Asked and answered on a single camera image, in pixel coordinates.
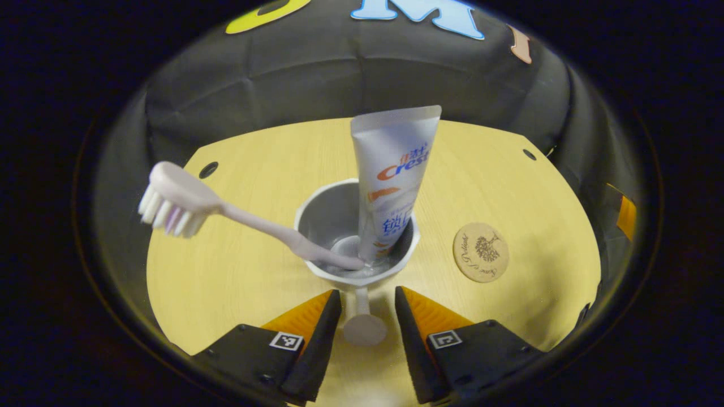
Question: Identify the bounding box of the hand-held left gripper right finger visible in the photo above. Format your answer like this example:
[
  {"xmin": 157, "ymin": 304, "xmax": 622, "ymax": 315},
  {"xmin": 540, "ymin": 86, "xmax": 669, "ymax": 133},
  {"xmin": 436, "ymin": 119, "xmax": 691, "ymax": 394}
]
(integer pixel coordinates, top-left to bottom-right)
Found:
[{"xmin": 395, "ymin": 286, "xmax": 544, "ymax": 405}]

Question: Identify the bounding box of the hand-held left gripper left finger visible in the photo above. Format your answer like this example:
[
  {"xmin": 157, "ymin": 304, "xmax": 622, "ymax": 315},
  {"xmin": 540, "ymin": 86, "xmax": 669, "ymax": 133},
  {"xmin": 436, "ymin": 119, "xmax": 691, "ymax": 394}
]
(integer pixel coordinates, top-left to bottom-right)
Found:
[{"xmin": 192, "ymin": 289, "xmax": 343, "ymax": 404}]

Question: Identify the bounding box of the round wooden coaster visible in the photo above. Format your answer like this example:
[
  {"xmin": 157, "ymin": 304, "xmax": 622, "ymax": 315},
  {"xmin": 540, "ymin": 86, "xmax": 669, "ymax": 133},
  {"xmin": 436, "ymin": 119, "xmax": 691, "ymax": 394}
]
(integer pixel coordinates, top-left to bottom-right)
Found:
[{"xmin": 452, "ymin": 222, "xmax": 510, "ymax": 283}]

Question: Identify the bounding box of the grey cup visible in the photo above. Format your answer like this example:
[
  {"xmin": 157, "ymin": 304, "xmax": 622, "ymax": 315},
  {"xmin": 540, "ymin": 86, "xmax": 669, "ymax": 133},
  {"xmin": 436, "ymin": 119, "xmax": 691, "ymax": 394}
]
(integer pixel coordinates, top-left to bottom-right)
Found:
[{"xmin": 294, "ymin": 179, "xmax": 420, "ymax": 347}]

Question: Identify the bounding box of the white toothpaste tube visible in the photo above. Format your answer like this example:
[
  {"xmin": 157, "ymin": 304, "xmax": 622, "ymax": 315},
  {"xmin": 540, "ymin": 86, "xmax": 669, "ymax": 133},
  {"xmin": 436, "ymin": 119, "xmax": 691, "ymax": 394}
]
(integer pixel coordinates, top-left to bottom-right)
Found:
[{"xmin": 351, "ymin": 105, "xmax": 442, "ymax": 264}]

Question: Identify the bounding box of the pale pink toothbrush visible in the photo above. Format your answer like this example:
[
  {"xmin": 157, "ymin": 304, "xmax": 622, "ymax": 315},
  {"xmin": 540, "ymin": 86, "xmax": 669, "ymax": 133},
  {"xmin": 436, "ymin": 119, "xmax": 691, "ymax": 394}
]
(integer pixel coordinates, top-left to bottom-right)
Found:
[{"xmin": 139, "ymin": 162, "xmax": 365, "ymax": 271}]

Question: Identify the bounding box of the black backdrop cloth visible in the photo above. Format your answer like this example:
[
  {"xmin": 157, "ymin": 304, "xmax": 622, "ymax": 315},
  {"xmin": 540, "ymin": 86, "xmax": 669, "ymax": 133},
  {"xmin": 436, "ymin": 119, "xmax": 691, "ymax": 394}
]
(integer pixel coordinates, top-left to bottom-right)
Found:
[{"xmin": 93, "ymin": 0, "xmax": 645, "ymax": 340}]

